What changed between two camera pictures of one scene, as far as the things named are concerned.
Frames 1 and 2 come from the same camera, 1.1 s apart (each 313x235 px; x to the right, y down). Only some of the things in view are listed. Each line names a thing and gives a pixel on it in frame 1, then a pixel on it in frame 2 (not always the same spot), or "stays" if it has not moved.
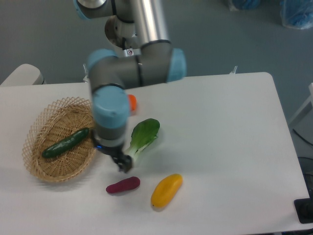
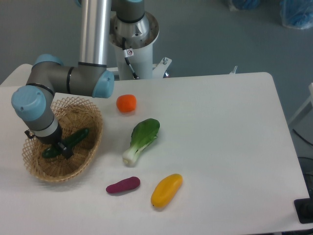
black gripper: [123, 161] -> [54, 138]
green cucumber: [66, 143] stays
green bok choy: [143, 132] stays
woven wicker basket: [53, 124] stays
